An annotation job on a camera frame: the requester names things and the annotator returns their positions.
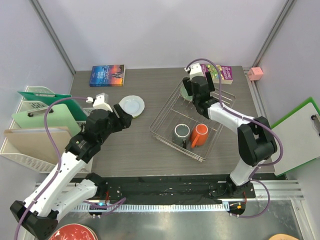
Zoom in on white perforated file organizer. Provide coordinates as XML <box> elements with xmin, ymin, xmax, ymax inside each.
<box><xmin>0</xmin><ymin>97</ymin><xmax>83</xmax><ymax>174</ymax></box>

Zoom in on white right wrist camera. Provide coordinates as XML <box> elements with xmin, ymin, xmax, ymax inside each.
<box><xmin>184</xmin><ymin>63</ymin><xmax>205</xmax><ymax>80</ymax></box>

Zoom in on pale blue scalloped plate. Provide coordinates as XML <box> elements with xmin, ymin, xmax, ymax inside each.
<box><xmin>119</xmin><ymin>95</ymin><xmax>145</xmax><ymax>115</ymax></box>

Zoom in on orange ceramic mug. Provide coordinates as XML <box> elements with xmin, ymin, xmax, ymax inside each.
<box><xmin>190</xmin><ymin>123</ymin><xmax>209</xmax><ymax>148</ymax></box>

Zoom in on light green clipboard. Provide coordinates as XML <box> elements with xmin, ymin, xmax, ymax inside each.
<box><xmin>12</xmin><ymin>104</ymin><xmax>81</xmax><ymax>136</ymax></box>

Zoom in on lime green plate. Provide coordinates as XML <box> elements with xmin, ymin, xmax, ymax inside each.
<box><xmin>132</xmin><ymin>111</ymin><xmax>143</xmax><ymax>119</ymax></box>

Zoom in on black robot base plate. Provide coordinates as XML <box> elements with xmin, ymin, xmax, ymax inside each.
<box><xmin>90</xmin><ymin>174</ymin><xmax>256</xmax><ymax>206</ymax></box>

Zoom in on blue sunset paperback book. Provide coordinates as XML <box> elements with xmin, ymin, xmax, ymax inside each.
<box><xmin>89</xmin><ymin>64</ymin><xmax>126</xmax><ymax>87</ymax></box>

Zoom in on beige clipboard folder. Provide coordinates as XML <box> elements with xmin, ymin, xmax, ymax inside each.
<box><xmin>4</xmin><ymin>127</ymin><xmax>72</xmax><ymax>165</ymax></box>

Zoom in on aluminium rail profile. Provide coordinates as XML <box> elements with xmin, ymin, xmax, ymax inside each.
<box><xmin>243</xmin><ymin>67</ymin><xmax>305</xmax><ymax>201</ymax></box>

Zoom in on red patterned plate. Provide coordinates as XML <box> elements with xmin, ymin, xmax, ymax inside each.
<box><xmin>49</xmin><ymin>223</ymin><xmax>98</xmax><ymax>240</ymax></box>

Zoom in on white slotted cable duct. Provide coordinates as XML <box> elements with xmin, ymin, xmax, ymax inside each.
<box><xmin>71</xmin><ymin>202</ymin><xmax>230</xmax><ymax>214</ymax></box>

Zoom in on metal wire dish rack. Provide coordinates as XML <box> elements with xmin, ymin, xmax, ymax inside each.
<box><xmin>150</xmin><ymin>82</ymin><xmax>223</xmax><ymax>162</ymax></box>

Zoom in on white clipboard green edge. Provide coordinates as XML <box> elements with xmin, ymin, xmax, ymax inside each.
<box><xmin>271</xmin><ymin>97</ymin><xmax>320</xmax><ymax>177</ymax></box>

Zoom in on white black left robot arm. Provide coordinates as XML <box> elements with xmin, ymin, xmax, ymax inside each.
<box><xmin>10</xmin><ymin>104</ymin><xmax>133</xmax><ymax>240</ymax></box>

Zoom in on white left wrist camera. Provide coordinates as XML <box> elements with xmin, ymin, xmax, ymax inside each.
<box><xmin>85</xmin><ymin>93</ymin><xmax>113</xmax><ymax>112</ymax></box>

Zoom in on pink cube box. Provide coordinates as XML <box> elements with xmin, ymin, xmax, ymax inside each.
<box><xmin>247</xmin><ymin>67</ymin><xmax>264</xmax><ymax>81</ymax></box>

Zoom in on dark green clipboard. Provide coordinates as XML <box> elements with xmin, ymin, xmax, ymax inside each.
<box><xmin>18</xmin><ymin>91</ymin><xmax>87</xmax><ymax>121</ymax></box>

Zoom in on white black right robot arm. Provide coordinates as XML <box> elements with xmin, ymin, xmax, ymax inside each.
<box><xmin>182</xmin><ymin>70</ymin><xmax>278</xmax><ymax>198</ymax></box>

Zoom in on grey ceramic mug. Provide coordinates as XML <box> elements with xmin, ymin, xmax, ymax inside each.
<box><xmin>172</xmin><ymin>123</ymin><xmax>191</xmax><ymax>149</ymax></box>

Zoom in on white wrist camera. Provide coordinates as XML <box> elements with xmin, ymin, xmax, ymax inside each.
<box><xmin>85</xmin><ymin>93</ymin><xmax>113</xmax><ymax>112</ymax></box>
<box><xmin>184</xmin><ymin>63</ymin><xmax>205</xmax><ymax>80</ymax></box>

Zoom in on purple paperback book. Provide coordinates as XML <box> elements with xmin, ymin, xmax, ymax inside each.
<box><xmin>200</xmin><ymin>64</ymin><xmax>233</xmax><ymax>85</ymax></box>

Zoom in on mint green ceramic bowl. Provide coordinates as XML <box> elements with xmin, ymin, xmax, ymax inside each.
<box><xmin>180</xmin><ymin>85</ymin><xmax>193</xmax><ymax>102</ymax></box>

